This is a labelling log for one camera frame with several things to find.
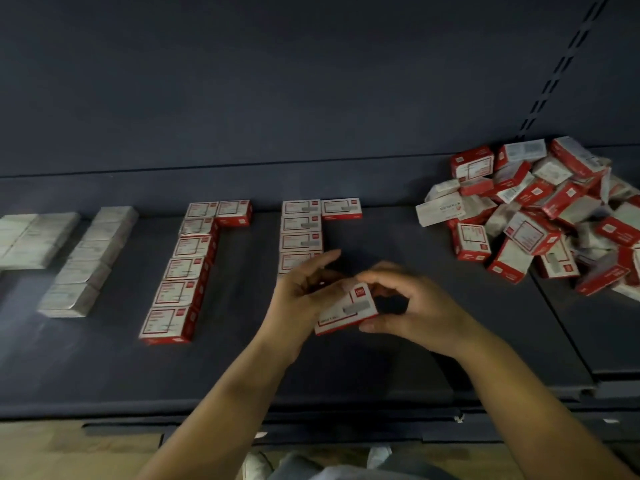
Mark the person's right hand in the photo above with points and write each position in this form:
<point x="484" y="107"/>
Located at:
<point x="435" y="315"/>

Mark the person's left hand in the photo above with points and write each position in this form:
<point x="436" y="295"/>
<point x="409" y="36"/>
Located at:
<point x="298" y="310"/>

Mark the pile of red white boxes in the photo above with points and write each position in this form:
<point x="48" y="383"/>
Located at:
<point x="540" y="210"/>

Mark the dark metal shelf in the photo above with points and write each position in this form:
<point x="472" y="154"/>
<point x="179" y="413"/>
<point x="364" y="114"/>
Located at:
<point x="250" y="85"/>

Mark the person's right forearm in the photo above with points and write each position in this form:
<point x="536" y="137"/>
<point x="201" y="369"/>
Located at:
<point x="545" y="415"/>

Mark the person's left forearm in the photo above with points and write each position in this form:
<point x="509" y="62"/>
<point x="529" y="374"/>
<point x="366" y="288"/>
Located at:
<point x="215" y="420"/>

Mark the person's grey shoe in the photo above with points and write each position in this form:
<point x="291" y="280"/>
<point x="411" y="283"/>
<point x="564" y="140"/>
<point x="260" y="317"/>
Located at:
<point x="378" y="456"/>
<point x="252" y="467"/>

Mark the person's grey clothing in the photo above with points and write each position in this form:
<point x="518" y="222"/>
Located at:
<point x="340" y="470"/>

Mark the white paper card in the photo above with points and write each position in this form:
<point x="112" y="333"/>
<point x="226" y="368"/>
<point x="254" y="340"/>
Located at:
<point x="458" y="418"/>

